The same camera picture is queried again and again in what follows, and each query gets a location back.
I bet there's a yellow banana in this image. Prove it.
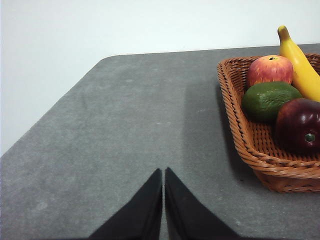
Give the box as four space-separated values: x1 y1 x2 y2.
276 24 320 103

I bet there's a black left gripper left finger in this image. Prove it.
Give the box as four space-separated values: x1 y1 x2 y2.
88 168 164 240

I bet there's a dark purple plum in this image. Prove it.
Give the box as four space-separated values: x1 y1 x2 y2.
274 97 320 155

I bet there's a brown wicker basket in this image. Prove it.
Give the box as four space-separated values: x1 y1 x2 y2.
216 52 320 194

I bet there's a green avocado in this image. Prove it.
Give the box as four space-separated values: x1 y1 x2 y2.
241 81 303 123

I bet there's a red yellow apple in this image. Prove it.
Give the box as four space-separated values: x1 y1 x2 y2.
247 54 294 88

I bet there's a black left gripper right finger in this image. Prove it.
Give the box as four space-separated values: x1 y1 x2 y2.
164 166 241 240

